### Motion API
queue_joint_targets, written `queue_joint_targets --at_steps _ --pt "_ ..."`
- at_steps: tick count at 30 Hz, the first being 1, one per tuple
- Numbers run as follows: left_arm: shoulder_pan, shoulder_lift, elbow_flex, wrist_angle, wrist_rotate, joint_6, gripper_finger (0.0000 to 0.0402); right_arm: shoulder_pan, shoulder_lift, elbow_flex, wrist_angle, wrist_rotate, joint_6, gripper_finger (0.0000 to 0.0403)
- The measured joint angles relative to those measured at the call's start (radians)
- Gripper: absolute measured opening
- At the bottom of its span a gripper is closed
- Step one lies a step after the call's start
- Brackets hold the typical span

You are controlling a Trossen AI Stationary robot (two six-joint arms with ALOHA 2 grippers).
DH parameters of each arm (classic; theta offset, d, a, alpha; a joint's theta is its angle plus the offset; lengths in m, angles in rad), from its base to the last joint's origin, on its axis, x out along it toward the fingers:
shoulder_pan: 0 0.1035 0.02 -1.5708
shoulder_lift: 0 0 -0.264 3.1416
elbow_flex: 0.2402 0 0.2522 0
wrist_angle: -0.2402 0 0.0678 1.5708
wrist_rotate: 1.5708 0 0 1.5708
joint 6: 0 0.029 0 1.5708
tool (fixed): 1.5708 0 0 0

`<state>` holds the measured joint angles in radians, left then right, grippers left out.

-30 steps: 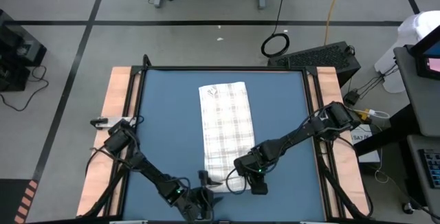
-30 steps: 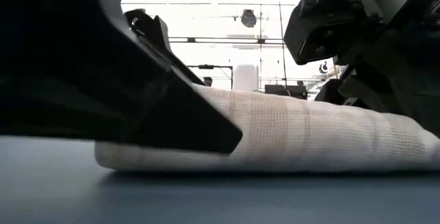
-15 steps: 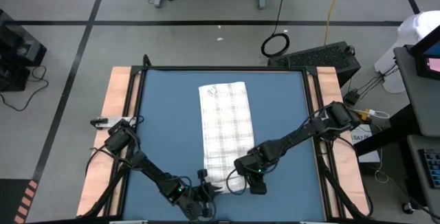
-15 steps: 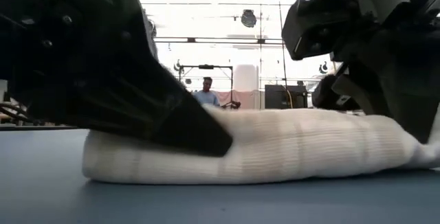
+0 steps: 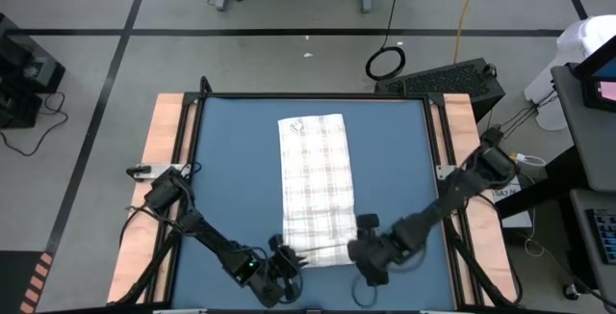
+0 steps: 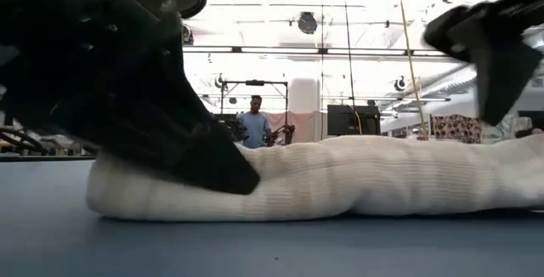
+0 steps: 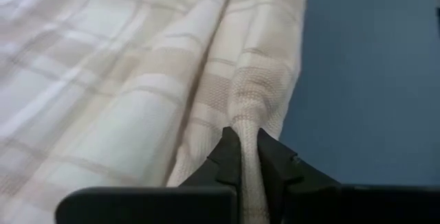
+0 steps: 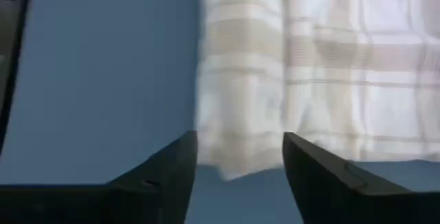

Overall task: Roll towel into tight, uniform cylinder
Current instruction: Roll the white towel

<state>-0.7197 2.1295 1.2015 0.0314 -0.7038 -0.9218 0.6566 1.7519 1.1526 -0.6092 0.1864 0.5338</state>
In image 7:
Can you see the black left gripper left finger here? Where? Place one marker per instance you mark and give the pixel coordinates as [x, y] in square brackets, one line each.
[154, 205]

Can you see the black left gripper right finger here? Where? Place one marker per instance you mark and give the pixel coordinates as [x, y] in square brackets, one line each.
[326, 203]

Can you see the cream plaid waffle towel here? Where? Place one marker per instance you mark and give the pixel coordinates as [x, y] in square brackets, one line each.
[137, 79]

